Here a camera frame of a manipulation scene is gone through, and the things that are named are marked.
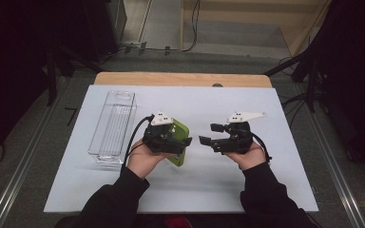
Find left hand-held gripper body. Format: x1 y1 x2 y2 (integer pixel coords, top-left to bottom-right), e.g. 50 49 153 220
142 111 186 155

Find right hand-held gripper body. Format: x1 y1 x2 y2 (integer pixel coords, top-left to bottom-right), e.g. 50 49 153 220
211 111 266 156

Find person's right hand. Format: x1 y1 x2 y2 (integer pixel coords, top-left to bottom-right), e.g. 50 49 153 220
223 141 267 171

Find person's left hand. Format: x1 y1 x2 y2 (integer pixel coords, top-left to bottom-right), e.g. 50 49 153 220
126 146 173 181

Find clear plastic container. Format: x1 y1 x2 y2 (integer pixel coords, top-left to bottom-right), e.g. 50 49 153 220
87 90 138 165

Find person's lap dark red clothing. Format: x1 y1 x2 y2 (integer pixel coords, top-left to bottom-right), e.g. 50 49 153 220
136 212 248 228

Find black stand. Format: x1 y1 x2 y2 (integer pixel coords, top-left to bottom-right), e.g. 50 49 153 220
44 41 106 107
263 47 319 114

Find left hand-held gripper black cable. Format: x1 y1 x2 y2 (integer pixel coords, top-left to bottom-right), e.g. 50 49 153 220
123 115 155 169

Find hand-held gripper black cable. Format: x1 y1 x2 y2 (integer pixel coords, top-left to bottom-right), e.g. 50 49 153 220
251 132 273 164
123 115 155 169

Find right hand-held gripper black cable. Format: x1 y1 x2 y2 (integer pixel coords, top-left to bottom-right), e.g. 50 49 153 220
251 132 273 164

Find black floor cables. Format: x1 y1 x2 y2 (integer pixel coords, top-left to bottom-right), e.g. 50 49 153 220
280 91 309 128

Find metal floor rail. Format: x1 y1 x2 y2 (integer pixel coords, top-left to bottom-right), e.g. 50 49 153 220
0 78 67 228
294 83 365 228

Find black hanging cable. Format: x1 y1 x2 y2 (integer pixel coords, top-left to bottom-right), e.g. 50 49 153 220
183 0 202 53

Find light wooden frame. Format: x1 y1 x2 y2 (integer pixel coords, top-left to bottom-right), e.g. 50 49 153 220
180 0 332 57

